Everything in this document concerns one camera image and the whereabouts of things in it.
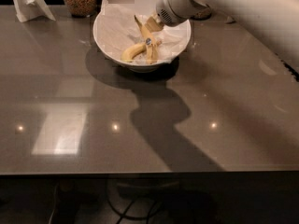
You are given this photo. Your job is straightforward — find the long yellow stickered banana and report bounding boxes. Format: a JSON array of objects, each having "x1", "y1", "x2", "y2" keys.
[{"x1": 134, "y1": 16, "x2": 158, "y2": 64}]

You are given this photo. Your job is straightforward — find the white paper bowl liner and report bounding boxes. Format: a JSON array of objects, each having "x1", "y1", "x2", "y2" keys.
[{"x1": 96, "y1": 0, "x2": 187, "y2": 65}]

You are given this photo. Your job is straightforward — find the black cables under table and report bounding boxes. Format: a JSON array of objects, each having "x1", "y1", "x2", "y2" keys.
[{"x1": 104, "y1": 179, "x2": 197, "y2": 224}]

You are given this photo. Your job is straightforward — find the small curved yellow banana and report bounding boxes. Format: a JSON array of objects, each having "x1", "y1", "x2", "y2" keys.
[{"x1": 121, "y1": 43, "x2": 146, "y2": 63}]

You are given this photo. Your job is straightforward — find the left white paper stand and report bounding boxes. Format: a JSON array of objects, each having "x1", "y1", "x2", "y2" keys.
[{"x1": 13, "y1": 0, "x2": 55, "y2": 22}]

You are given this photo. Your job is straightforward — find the right glass grain jar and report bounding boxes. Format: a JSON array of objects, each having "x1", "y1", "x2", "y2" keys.
[{"x1": 192, "y1": 7, "x2": 212, "y2": 21}]

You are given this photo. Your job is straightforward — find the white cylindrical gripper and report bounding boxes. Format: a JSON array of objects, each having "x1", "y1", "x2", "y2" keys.
[{"x1": 145, "y1": 0, "x2": 203, "y2": 32}]

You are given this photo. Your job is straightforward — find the white ceramic bowl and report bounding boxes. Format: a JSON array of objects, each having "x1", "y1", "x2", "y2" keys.
[{"x1": 93, "y1": 0, "x2": 192, "y2": 74}]

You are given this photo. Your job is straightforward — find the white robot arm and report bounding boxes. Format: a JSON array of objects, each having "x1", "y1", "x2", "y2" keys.
[{"x1": 150, "y1": 0, "x2": 299, "y2": 68}]

